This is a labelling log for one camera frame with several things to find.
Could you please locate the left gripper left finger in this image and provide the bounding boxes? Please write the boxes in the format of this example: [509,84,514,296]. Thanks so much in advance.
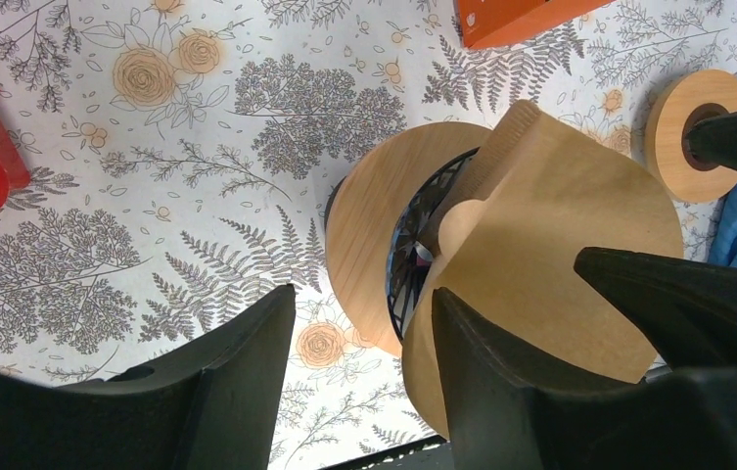
[0,285,296,469]

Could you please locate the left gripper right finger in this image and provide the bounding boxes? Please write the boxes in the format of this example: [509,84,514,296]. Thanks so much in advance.
[432,288,737,469]

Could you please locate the wooden dripper ring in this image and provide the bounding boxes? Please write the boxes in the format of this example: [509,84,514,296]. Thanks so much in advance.
[644,69,737,205]
[325,120,493,358]

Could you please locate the blue glass dripper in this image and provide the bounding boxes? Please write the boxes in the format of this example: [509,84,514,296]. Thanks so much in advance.
[385,148,478,340]

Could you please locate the brown paper coffee filter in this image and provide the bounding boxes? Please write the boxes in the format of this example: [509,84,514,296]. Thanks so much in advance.
[402,100,683,435]

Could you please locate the orange coffee filter box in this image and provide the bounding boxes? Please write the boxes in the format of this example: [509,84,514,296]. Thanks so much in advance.
[454,0,611,50]

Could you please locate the floral table mat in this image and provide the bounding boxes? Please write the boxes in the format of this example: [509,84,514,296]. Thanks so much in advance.
[0,1,737,469]

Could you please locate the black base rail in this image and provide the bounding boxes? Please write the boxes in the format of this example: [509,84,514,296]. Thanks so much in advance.
[324,435,455,470]

